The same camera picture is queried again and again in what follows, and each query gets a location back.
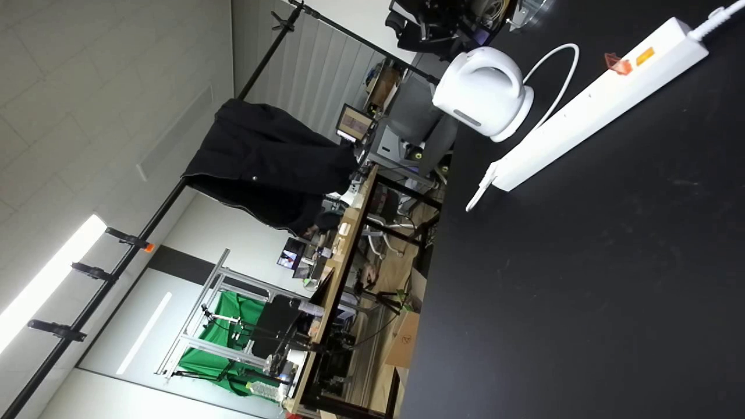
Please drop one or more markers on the white electric kettle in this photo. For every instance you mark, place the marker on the white electric kettle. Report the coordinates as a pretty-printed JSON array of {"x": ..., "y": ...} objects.
[{"x": 483, "y": 91}]

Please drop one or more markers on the long wooden workbench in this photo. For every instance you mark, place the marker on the long wooden workbench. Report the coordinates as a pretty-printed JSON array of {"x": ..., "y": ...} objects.
[{"x": 338, "y": 271}]

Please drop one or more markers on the black hanging cloth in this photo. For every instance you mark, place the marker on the black hanging cloth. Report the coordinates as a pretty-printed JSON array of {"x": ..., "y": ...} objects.
[{"x": 268, "y": 164}]

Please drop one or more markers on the brown cardboard box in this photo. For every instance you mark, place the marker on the brown cardboard box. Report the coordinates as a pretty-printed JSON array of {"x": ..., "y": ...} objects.
[{"x": 403, "y": 341}]

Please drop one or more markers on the green hanging cloth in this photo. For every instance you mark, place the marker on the green hanging cloth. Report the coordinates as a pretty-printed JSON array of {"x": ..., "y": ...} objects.
[{"x": 228, "y": 339}]

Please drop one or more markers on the black pole clamp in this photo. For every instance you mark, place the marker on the black pole clamp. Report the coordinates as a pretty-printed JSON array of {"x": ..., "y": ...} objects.
[
  {"x": 57, "y": 330},
  {"x": 126, "y": 238},
  {"x": 94, "y": 271}
]

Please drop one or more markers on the white power strip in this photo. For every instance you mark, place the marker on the white power strip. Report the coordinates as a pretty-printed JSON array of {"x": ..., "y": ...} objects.
[{"x": 602, "y": 105}]

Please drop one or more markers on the red tape piece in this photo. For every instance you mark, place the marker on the red tape piece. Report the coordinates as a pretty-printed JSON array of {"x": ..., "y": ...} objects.
[{"x": 618, "y": 64}]

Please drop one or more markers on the long ceiling light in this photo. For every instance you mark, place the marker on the long ceiling light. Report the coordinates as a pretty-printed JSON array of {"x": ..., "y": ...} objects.
[{"x": 49, "y": 282}]

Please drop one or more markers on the black backdrop pole frame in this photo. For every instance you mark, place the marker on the black backdrop pole frame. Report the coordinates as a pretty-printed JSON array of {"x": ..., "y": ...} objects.
[{"x": 118, "y": 275}]

